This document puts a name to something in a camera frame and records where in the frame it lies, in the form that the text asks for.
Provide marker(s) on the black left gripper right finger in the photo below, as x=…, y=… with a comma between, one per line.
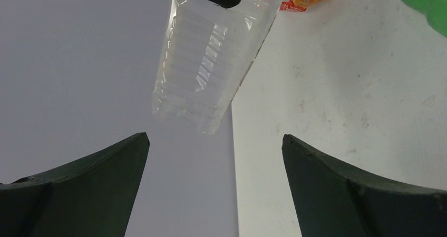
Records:
x=334, y=198

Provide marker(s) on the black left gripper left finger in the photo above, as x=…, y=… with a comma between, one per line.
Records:
x=91, y=196

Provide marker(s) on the clear square plastic bottle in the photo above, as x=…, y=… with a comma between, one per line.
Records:
x=207, y=52

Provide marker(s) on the green plastic bottle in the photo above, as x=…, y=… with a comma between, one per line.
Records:
x=426, y=1

